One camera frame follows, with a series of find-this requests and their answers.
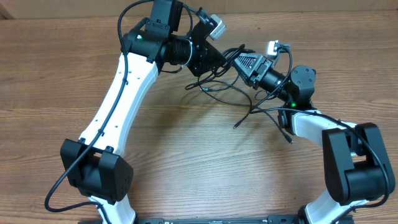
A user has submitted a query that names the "black USB cable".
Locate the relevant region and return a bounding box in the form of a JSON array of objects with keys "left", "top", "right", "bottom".
[
  {"left": 185, "top": 43, "right": 256, "bottom": 130},
  {"left": 198, "top": 79, "right": 295, "bottom": 145}
]

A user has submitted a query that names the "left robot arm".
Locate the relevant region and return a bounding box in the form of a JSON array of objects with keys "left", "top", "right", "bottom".
[{"left": 60, "top": 1, "right": 226, "bottom": 223}]

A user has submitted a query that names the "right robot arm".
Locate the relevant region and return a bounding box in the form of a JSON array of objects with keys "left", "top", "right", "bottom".
[{"left": 233, "top": 54, "right": 396, "bottom": 223}]

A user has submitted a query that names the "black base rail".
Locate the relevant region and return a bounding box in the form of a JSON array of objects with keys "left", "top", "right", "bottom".
[{"left": 133, "top": 215, "right": 307, "bottom": 224}]

